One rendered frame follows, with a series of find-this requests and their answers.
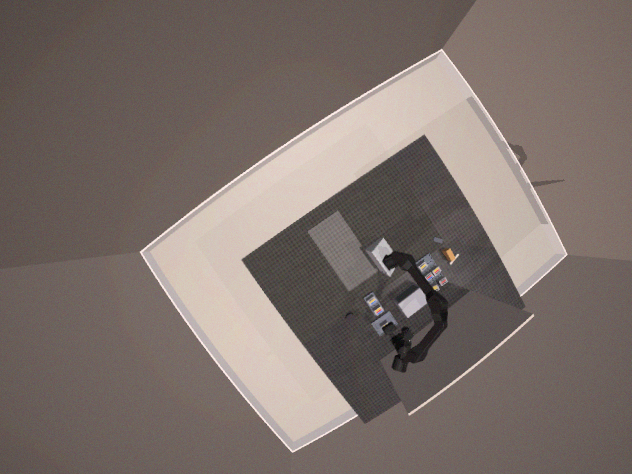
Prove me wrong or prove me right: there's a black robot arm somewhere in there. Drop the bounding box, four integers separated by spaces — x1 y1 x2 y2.
382 251 448 373

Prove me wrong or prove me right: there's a tan rectangular block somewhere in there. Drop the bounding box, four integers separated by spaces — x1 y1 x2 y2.
441 248 456 261

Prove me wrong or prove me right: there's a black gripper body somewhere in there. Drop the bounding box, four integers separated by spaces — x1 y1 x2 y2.
382 321 405 348

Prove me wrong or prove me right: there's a grey flat panel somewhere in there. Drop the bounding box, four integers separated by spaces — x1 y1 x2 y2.
380 290 534 415

